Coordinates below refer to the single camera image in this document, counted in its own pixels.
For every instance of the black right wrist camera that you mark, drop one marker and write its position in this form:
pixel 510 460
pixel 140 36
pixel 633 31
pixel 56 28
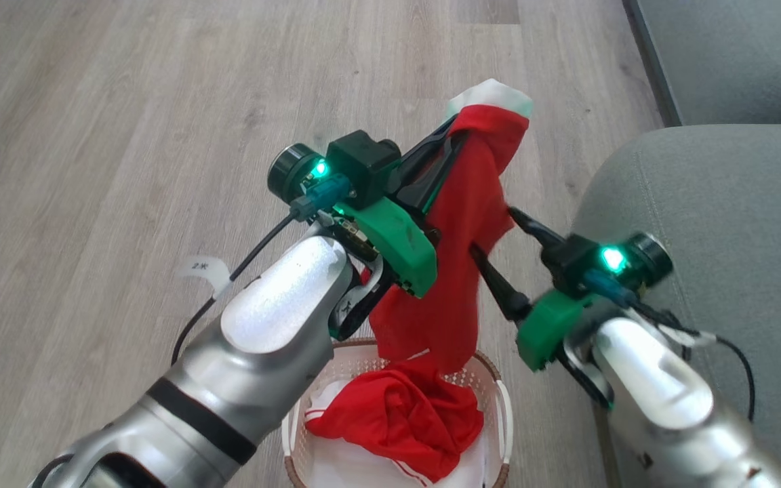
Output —
pixel 580 261

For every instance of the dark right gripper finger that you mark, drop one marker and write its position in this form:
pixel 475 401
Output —
pixel 502 288
pixel 536 230

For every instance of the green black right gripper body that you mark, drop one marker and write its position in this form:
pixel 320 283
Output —
pixel 550 325

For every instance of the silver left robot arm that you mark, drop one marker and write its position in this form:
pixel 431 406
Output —
pixel 265 318

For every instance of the red garment with white stripes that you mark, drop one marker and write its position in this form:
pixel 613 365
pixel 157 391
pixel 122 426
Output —
pixel 462 203

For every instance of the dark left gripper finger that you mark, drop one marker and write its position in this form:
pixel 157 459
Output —
pixel 448 173
pixel 428 149

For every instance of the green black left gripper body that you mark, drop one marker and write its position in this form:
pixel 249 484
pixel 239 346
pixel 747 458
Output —
pixel 397 244

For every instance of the grey fabric sofa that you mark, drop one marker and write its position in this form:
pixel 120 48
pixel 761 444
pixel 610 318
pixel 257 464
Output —
pixel 736 224

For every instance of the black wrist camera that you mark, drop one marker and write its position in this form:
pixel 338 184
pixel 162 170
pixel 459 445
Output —
pixel 580 261
pixel 363 163

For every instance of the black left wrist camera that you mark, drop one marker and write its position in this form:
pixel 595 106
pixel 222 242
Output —
pixel 363 163

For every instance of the white basket with brown rim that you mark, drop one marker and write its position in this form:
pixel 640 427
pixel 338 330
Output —
pixel 499 400

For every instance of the grey sofa section dark edge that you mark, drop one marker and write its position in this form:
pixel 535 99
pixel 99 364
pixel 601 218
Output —
pixel 736 54

